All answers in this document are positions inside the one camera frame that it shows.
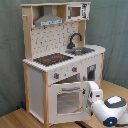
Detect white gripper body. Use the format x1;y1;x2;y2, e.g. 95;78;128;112
87;81;103;107

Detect white oven door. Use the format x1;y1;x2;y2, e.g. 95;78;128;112
49;81;90;124

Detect grey toy sink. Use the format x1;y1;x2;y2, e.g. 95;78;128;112
65;47;95;56

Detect black toy faucet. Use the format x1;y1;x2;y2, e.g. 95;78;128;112
67;33;83;49

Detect red right stove knob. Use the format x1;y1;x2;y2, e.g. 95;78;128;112
71;66;79;73

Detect grey range hood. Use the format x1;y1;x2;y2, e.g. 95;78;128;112
35;5;64;27

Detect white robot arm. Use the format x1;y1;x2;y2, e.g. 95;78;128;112
88;81;128;127

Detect wooden toy kitchen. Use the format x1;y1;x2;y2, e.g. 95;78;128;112
22;2;105;128

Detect red stove knob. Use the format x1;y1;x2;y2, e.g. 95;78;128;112
71;66;79;73
54;73;60;79

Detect white toy microwave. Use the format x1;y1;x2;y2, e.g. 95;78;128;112
66;3;90;21

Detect black toy stovetop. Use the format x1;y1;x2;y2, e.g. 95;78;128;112
34;53;71;67

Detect red left stove knob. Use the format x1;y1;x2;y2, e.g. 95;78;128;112
54;73;60;79

